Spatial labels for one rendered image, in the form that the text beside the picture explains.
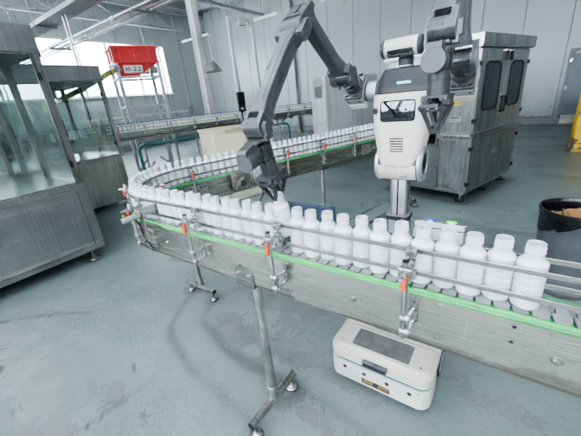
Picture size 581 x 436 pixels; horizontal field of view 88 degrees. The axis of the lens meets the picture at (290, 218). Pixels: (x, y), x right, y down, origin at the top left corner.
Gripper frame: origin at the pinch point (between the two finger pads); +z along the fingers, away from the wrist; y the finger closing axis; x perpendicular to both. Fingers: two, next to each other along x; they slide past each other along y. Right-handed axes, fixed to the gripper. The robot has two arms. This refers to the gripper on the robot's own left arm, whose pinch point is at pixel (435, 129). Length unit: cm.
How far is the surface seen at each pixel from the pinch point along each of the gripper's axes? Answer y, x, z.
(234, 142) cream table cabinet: 259, 348, 46
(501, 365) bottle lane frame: -21, -24, 56
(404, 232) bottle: -16.7, 2.6, 25.2
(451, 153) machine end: 350, 45, 76
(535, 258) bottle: -17.6, -26.1, 25.9
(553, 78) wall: 1185, -92, 8
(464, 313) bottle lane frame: -21, -14, 43
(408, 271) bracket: -26.8, -1.6, 30.9
